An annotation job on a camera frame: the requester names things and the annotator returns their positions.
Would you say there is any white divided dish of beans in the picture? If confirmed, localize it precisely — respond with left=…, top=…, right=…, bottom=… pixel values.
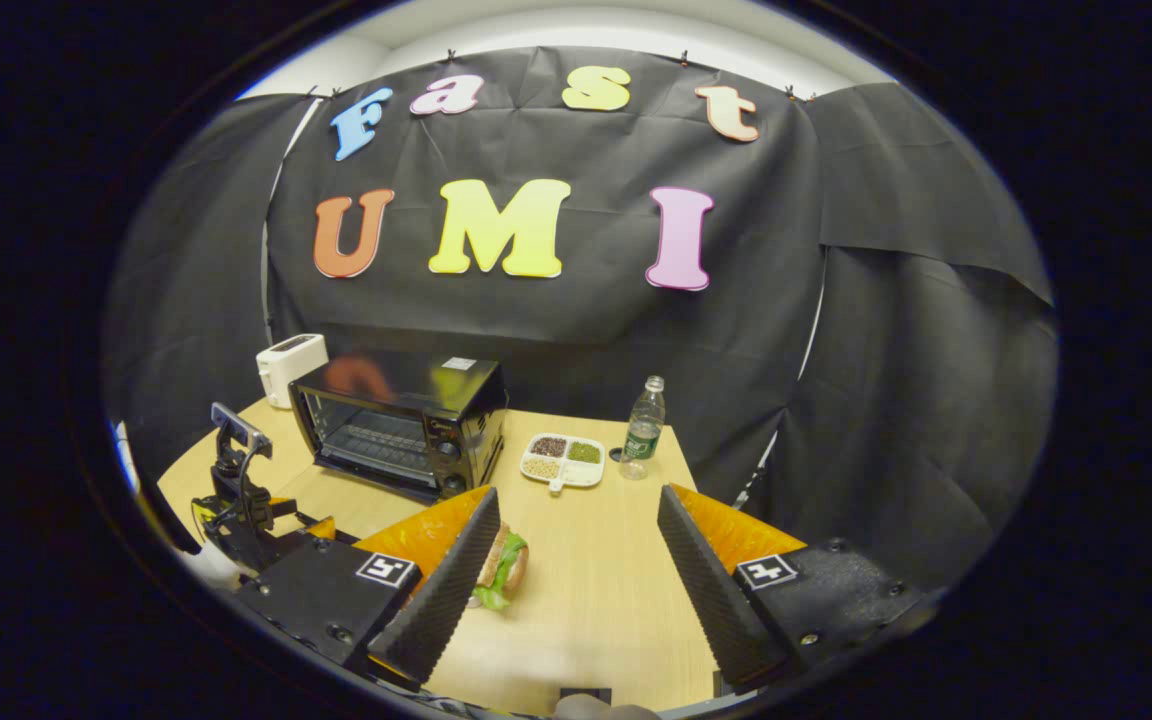
left=519, top=432, right=606, bottom=496

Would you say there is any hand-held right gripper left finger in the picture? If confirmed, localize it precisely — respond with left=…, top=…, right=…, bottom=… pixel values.
left=236, top=486, right=502, bottom=691

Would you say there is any clear plastic water bottle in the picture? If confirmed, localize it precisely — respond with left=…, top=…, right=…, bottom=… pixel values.
left=620, top=375, right=668, bottom=482

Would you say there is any sandwich with lettuce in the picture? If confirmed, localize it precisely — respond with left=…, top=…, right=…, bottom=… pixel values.
left=471, top=521, right=530, bottom=612

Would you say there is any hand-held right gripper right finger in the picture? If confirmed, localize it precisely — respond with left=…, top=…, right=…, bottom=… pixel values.
left=656, top=483, right=937, bottom=696

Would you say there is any black electric oven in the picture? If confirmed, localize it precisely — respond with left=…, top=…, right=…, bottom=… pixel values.
left=288, top=350, right=510, bottom=503

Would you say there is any white toaster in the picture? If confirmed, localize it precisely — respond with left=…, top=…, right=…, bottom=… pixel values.
left=256, top=333, right=330, bottom=410

